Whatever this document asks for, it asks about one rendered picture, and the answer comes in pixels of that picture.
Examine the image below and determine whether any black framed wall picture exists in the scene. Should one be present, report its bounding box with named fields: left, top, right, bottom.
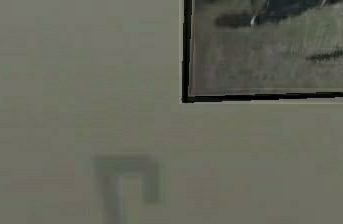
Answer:
left=180, top=0, right=343, bottom=104

